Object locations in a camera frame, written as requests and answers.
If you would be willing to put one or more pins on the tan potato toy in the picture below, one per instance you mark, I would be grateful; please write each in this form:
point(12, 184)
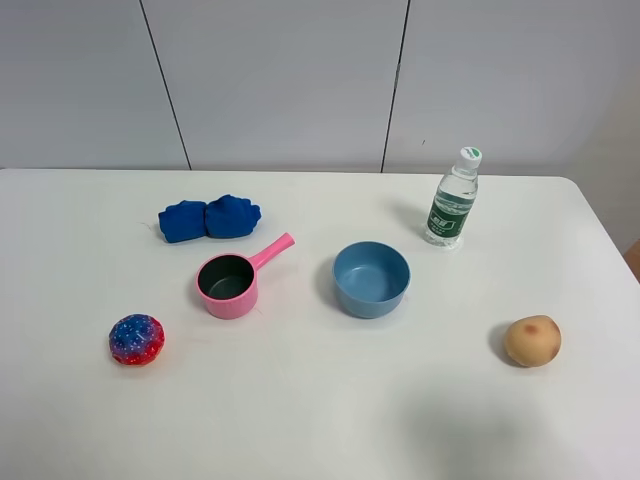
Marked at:
point(533, 341)

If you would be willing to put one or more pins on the blue plastic bowl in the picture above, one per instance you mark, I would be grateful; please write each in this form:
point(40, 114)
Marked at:
point(370, 279)

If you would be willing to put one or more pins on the blue folded cloth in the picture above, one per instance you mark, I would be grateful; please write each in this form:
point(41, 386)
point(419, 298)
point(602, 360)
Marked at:
point(227, 217)

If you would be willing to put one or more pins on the pink toy saucepan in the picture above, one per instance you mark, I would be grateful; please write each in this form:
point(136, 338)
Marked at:
point(228, 284)

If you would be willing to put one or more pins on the clear water bottle green label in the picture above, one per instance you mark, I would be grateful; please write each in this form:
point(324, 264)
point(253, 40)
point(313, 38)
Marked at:
point(453, 200)

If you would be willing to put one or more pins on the red blue spotted squishy ball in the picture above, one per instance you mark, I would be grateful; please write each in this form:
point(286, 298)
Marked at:
point(136, 340)

